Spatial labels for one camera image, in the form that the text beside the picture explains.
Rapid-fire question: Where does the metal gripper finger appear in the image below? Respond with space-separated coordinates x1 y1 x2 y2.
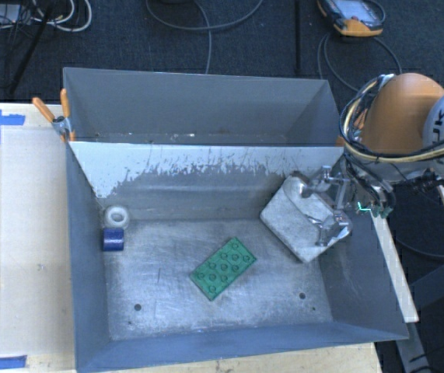
313 209 353 248
300 165 337 200

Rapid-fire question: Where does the pale grey rectangular block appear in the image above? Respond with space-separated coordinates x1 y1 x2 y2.
259 172 353 264

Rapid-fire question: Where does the dark green flat block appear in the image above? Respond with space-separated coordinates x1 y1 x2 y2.
189 236 258 302

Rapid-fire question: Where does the grey metal bin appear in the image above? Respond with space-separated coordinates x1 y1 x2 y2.
61 67 411 373

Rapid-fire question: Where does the white tape roll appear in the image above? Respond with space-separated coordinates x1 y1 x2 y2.
103 205 131 231

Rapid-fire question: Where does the small blue block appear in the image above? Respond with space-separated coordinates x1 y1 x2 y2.
101 227 126 253

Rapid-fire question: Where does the pale wood board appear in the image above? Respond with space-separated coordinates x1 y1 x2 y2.
0 124 75 360

